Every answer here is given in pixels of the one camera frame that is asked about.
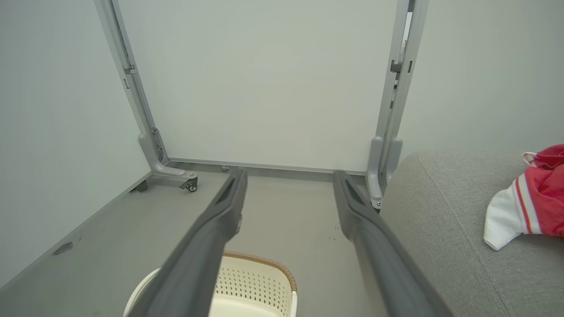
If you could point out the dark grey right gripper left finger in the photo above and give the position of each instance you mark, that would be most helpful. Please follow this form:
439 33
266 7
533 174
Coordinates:
198 264

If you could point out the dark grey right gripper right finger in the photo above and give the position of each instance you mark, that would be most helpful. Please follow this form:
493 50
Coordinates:
387 273

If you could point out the small grey floor wedge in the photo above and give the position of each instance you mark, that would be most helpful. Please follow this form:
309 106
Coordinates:
64 248

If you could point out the beige perforated plastic laundry basket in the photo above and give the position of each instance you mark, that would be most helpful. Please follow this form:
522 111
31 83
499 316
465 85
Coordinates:
257 286

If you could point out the red white striped track jacket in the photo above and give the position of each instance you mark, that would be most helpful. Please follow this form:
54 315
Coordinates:
524 211

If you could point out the white partition panel grey frame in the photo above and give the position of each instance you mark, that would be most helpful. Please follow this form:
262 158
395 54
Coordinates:
264 88
484 66
53 132

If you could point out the grey fabric sofa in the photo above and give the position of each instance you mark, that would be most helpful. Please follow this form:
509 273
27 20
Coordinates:
440 246

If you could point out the red mesh garment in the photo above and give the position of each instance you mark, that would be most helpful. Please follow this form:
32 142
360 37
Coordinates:
551 155

